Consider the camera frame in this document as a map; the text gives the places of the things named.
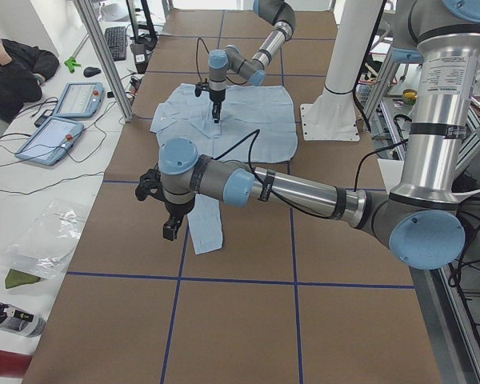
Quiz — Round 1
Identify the near blue teach pendant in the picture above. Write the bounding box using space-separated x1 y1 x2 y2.
14 117 84 166

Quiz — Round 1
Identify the white pedestal column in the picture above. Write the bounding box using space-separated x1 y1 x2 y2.
301 0 385 142

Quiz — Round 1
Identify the black computer mouse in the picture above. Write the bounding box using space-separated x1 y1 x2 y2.
83 66 102 78

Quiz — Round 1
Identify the light blue button shirt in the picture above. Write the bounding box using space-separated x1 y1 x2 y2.
150 84 298 254

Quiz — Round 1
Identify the black keyboard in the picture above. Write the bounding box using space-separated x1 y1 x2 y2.
104 26 127 61

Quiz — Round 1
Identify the clear plastic bag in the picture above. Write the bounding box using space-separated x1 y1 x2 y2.
5 199 90 279

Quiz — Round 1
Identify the person in black clothes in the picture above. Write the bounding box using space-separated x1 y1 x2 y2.
0 38 60 122

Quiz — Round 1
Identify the black white device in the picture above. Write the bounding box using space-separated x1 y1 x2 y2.
0 302 46 338

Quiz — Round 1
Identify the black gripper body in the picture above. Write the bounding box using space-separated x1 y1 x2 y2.
209 89 226 105
164 197 194 224

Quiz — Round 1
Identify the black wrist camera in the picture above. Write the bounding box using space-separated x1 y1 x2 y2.
194 80 209 98
135 166 165 202

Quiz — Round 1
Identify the blue teach pendant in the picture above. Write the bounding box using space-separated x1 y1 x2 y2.
14 117 84 166
53 82 104 119

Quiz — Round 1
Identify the red object at edge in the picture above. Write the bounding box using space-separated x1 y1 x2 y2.
0 350 33 378

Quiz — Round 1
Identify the grey aluminium frame post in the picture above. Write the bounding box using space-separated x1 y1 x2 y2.
74 0 134 122

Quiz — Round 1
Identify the black braided cable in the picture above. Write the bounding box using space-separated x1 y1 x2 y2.
195 37 211 85
214 128 411 219

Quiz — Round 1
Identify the green cloth piece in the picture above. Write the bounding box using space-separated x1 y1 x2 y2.
4 269 41 290

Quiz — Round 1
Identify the green plastic tool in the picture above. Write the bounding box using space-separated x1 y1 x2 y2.
64 56 82 74

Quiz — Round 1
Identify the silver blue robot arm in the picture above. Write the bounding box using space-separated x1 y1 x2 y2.
195 0 296 123
151 10 411 285

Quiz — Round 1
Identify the right black braided cable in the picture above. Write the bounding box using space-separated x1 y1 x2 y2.
195 37 211 85

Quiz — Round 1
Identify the left black braided cable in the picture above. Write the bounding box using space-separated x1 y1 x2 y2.
214 128 411 219

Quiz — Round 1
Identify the far blue teach pendant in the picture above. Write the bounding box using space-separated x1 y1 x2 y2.
53 82 104 119

